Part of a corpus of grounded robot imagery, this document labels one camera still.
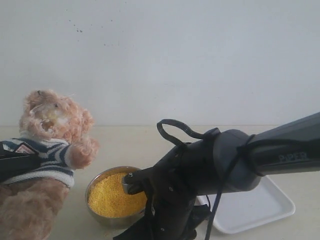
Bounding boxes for white rectangular plastic tray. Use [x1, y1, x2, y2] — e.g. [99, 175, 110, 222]
[212, 176, 296, 234]

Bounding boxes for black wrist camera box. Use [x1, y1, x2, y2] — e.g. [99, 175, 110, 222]
[121, 167, 153, 196]

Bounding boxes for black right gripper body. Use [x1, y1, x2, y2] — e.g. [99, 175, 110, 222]
[115, 142, 199, 240]

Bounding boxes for beige teddy bear striped sweater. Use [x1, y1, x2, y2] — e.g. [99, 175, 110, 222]
[0, 89, 101, 240]

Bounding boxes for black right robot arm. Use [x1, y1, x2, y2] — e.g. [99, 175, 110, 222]
[116, 113, 320, 240]

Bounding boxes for steel bowl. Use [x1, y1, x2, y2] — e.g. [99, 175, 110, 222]
[85, 166, 145, 229]

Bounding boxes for black braided cable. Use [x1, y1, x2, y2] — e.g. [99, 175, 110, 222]
[156, 119, 257, 240]

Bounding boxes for yellow millet grains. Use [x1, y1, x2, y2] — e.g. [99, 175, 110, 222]
[88, 172, 147, 218]

